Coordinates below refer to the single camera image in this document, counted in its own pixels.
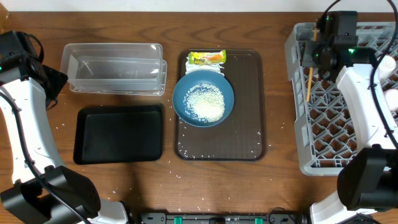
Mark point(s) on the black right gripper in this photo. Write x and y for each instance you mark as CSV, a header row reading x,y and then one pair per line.
x,y
310,51

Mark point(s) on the yellow green snack wrapper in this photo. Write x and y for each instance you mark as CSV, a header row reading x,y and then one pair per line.
x,y
207,58

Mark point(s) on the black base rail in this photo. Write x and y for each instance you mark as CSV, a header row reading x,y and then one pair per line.
x,y
279,217

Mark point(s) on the white crumpled napkin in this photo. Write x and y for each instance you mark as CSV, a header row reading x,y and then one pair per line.
x,y
218,68

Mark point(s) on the wooden chopstick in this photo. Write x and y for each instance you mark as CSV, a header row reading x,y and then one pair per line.
x,y
310,75

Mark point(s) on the pile of white rice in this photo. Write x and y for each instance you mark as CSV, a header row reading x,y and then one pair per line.
x,y
204,103

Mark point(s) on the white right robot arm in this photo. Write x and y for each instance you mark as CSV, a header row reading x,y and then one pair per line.
x,y
368,183

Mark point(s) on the dark brown serving tray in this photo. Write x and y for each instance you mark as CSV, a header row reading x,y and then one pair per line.
x,y
242,135

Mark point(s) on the cream white cup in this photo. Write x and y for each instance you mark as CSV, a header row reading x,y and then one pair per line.
x,y
385,68

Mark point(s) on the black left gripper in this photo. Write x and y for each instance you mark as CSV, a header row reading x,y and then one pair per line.
x,y
56,79

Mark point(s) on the grey dishwasher rack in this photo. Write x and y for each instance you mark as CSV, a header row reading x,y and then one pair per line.
x,y
333,127

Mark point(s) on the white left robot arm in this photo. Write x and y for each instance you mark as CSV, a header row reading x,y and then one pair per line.
x,y
44,190

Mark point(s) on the black rectangular tray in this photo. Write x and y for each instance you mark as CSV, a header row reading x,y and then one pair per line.
x,y
117,134

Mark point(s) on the dark blue plate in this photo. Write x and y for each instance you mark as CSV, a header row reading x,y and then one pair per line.
x,y
199,77

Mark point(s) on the pink cup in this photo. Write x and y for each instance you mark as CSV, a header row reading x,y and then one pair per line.
x,y
391,97

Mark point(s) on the clear plastic bin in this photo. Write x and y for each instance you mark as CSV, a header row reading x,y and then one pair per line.
x,y
115,68

